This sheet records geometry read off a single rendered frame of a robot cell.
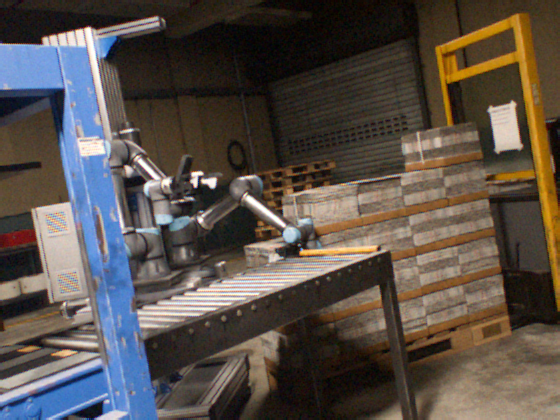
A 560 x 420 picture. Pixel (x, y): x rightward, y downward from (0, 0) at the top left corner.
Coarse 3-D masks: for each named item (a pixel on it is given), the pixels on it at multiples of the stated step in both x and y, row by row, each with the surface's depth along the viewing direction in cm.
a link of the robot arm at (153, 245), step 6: (144, 228) 294; (150, 228) 295; (156, 228) 298; (144, 234) 293; (150, 234) 294; (156, 234) 296; (144, 240) 291; (150, 240) 293; (156, 240) 296; (150, 246) 293; (156, 246) 296; (150, 252) 294; (156, 252) 295; (162, 252) 299
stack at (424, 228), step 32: (384, 224) 357; (416, 224) 366; (448, 224) 375; (256, 256) 347; (320, 256) 340; (416, 256) 366; (448, 256) 374; (416, 288) 364; (448, 288) 374; (352, 320) 347; (384, 320) 355; (416, 320) 364; (448, 320) 373; (288, 352) 332; (320, 352) 339; (384, 352) 370; (448, 352) 372; (288, 384) 345; (352, 384) 346
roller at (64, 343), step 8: (48, 336) 210; (56, 336) 206; (40, 344) 208; (48, 344) 204; (56, 344) 201; (64, 344) 198; (72, 344) 194; (80, 344) 191; (88, 344) 188; (96, 344) 186; (80, 352) 191; (88, 352) 188; (96, 352) 185
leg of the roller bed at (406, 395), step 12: (384, 288) 264; (384, 300) 265; (396, 300) 266; (384, 312) 266; (396, 312) 265; (396, 324) 264; (396, 336) 264; (396, 348) 265; (396, 360) 266; (396, 372) 267; (408, 372) 267; (408, 384) 266; (408, 396) 265; (408, 408) 266
